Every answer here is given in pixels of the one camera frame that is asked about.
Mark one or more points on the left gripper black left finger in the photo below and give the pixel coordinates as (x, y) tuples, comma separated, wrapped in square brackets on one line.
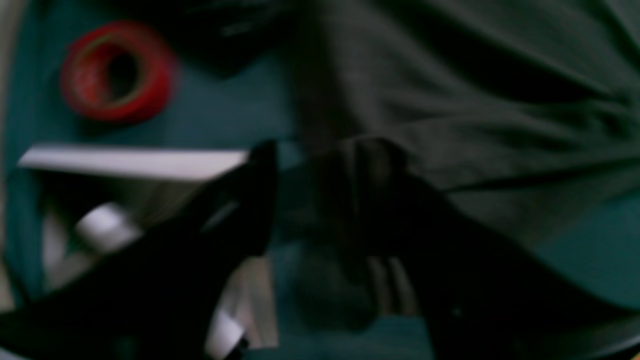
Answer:
[(51, 328)]

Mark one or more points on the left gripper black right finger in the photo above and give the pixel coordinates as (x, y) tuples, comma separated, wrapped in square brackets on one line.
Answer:
[(482, 296)]

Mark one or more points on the grey T-shirt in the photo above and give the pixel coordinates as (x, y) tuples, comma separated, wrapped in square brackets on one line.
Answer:
[(523, 113)]

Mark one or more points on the white marker pen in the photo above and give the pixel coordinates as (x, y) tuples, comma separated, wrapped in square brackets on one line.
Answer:
[(160, 296)]

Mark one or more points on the blue table cloth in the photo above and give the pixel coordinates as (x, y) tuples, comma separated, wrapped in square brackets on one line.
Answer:
[(330, 310)]

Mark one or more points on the red tape roll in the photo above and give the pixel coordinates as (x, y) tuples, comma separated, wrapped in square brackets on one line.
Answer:
[(121, 72)]

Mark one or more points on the black remote control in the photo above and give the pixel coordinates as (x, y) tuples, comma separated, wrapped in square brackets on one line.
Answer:
[(224, 36)]

